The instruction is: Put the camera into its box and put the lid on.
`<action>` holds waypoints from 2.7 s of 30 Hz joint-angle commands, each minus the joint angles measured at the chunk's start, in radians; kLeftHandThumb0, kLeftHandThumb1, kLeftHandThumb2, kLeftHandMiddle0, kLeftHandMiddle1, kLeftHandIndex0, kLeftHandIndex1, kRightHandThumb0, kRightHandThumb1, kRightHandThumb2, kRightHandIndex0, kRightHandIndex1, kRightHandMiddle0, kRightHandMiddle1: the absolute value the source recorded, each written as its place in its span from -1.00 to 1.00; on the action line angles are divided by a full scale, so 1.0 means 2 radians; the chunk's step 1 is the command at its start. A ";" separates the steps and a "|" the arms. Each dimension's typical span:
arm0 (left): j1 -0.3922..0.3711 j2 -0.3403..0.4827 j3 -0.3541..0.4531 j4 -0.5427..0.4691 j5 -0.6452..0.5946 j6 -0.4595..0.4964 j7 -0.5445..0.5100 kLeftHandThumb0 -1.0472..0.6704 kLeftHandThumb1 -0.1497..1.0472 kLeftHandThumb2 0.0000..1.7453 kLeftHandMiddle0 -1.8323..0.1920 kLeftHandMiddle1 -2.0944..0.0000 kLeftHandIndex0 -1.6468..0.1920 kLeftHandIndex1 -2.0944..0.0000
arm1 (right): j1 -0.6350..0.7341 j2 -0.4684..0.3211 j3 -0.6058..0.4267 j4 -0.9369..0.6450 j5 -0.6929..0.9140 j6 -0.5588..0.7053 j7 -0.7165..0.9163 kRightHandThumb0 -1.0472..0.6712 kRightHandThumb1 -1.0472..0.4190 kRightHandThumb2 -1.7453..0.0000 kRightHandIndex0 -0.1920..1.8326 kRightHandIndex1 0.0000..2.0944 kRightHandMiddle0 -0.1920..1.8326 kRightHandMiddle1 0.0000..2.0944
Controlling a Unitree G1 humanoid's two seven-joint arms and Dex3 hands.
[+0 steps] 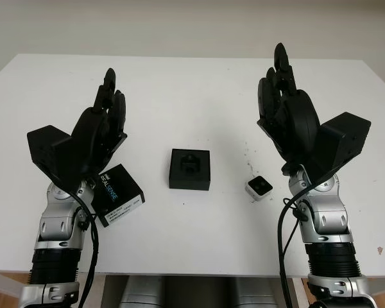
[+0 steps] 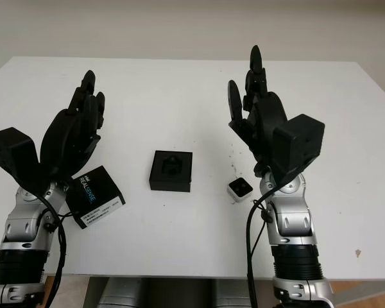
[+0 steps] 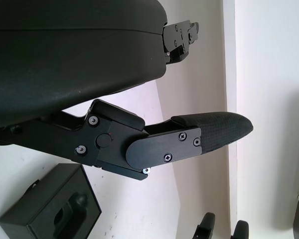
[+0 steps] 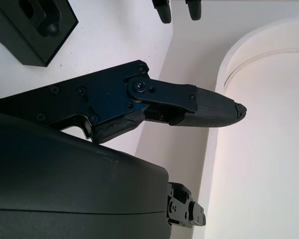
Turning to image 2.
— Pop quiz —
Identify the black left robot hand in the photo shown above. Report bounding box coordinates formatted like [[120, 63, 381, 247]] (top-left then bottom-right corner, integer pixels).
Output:
[[40, 69, 107, 182]]

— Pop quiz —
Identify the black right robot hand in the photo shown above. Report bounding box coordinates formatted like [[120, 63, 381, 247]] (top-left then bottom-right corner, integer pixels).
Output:
[[227, 44, 290, 173]]

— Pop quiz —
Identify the black RealSense box lid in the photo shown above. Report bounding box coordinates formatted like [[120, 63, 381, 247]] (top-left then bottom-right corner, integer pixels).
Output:
[[65, 165, 126, 230]]

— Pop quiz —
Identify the small silver depth camera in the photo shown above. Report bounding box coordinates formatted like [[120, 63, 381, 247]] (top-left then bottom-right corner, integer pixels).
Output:
[[227, 176, 253, 203]]

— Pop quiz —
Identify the black box base foam insert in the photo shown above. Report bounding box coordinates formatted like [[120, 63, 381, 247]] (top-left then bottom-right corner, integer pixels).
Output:
[[148, 149, 193, 193]]

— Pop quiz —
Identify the grey left robot thigh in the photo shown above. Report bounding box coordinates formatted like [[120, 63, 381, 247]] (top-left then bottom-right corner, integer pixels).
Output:
[[98, 277, 142, 308]]

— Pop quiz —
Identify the grey robot thigh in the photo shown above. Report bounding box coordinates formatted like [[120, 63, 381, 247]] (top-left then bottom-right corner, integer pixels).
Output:
[[211, 277, 254, 308], [98, 277, 142, 308]]

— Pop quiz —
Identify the grey right robot thigh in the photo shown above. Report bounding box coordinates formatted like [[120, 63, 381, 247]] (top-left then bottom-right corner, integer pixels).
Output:
[[211, 277, 254, 308]]

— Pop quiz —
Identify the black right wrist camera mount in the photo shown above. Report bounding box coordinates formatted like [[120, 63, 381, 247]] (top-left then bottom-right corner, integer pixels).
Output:
[[271, 114, 326, 187]]

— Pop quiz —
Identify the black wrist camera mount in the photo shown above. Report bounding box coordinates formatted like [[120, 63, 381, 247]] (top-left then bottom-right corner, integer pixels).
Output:
[[0, 127, 57, 187], [271, 114, 326, 187]]

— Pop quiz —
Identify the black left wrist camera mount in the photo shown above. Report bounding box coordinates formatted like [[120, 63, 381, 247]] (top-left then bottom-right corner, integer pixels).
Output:
[[0, 127, 57, 187]]

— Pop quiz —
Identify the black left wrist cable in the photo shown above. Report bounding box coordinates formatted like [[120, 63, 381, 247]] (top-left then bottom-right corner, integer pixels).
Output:
[[35, 191, 68, 308]]

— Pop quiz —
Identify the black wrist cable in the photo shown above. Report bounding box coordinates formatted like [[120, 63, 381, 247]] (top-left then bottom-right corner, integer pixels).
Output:
[[35, 191, 68, 308], [245, 179, 296, 308]]

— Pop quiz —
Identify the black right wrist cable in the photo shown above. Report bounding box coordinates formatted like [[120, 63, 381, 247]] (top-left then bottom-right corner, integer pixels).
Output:
[[245, 179, 296, 308]]

